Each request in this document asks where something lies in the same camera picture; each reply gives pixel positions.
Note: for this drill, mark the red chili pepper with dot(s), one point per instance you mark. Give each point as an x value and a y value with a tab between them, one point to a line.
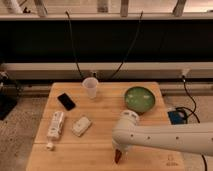
118	155

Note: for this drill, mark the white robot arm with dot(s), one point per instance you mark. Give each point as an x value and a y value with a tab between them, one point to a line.
190	138

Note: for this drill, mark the green ceramic bowl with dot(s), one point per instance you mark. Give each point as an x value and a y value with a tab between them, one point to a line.
139	99

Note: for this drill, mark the translucent plastic cup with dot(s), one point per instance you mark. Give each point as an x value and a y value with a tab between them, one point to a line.
90	84

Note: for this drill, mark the black smartphone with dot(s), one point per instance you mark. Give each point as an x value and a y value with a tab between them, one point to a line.
66	101

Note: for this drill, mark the small white box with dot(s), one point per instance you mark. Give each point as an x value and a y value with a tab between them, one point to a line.
81	126

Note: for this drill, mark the white toothpaste tube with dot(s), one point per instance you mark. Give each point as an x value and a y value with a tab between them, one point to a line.
55	129

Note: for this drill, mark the blue connector box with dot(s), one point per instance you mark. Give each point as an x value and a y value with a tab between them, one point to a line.
176	117

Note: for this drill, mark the black equipment at left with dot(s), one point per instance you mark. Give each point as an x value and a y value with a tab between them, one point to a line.
7	103

